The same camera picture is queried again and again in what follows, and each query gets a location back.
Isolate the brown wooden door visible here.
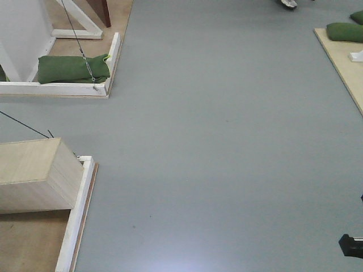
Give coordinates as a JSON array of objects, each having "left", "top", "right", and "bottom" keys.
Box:
[{"left": 87, "top": 0, "right": 111, "bottom": 28}]

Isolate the black robot part lower right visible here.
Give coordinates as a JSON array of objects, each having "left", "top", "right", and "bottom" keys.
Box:
[{"left": 339, "top": 233, "right": 363, "bottom": 259}]

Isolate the light plywood box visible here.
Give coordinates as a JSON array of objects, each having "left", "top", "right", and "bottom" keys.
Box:
[{"left": 1, "top": 138, "right": 84, "bottom": 214}]

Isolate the green sandbag by turnbuckle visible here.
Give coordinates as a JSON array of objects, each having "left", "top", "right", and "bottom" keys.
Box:
[{"left": 37, "top": 54, "right": 110, "bottom": 84}]

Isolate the grey white shoe top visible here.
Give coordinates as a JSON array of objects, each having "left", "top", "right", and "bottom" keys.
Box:
[{"left": 277, "top": 0, "right": 298, "bottom": 10}]

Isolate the plywood platform right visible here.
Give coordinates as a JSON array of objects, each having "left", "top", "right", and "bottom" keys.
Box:
[{"left": 314, "top": 28, "right": 362, "bottom": 114}]

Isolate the green sandbag on right platform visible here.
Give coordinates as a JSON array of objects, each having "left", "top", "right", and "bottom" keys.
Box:
[{"left": 326, "top": 23, "right": 362, "bottom": 43}]

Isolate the green sandbag far right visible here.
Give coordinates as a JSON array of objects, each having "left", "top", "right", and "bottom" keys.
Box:
[{"left": 350, "top": 10, "right": 363, "bottom": 25}]

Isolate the steel guy wire with turnbuckle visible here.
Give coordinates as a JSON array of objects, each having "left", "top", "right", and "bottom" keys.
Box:
[{"left": 61, "top": 0, "right": 99, "bottom": 91}]

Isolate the white frame near plywood box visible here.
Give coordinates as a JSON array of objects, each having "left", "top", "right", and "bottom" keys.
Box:
[{"left": 55, "top": 156, "right": 99, "bottom": 272}]

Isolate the thin black wire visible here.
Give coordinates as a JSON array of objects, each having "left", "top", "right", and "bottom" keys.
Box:
[{"left": 0, "top": 110, "right": 54, "bottom": 139}]

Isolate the white bracket on right platform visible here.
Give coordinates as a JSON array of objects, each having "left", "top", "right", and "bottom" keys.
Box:
[{"left": 348, "top": 50, "right": 363, "bottom": 62}]

